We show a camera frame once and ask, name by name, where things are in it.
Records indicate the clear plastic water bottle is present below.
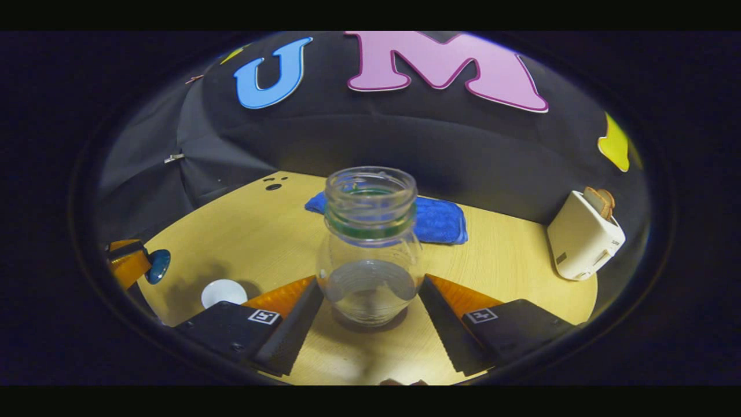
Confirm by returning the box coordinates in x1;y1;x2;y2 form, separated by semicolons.
316;167;424;328

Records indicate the white toaster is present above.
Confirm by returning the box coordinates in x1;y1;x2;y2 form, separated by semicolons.
547;190;627;282

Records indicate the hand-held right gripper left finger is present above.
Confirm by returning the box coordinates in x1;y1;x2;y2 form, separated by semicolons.
174;277;325;377

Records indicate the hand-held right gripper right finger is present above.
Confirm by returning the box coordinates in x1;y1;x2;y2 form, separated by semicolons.
418;275;579;375

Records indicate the black backdrop cloth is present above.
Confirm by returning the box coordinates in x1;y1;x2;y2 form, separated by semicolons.
96;32;652;313

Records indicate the blue towel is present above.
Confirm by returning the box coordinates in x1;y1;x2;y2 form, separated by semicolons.
305;191;468;245

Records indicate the dark teal teacup lid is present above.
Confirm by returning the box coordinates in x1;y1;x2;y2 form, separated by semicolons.
144;249;172;285

